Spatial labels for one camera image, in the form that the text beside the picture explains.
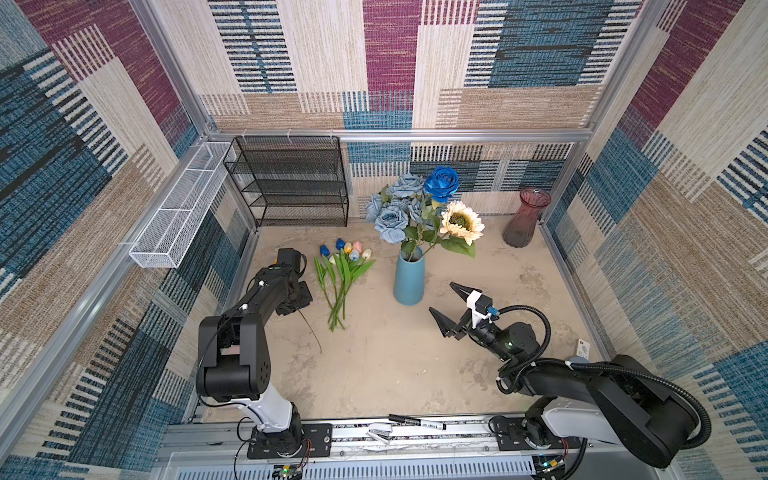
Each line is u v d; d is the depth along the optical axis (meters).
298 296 0.80
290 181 1.09
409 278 0.86
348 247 1.08
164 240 0.71
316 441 0.74
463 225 0.63
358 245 1.09
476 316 0.65
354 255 1.05
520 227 1.06
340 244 1.10
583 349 0.87
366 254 1.07
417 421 0.76
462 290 0.76
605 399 0.44
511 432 0.73
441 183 0.60
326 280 1.04
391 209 0.74
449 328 0.68
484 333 0.69
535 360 0.61
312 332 0.92
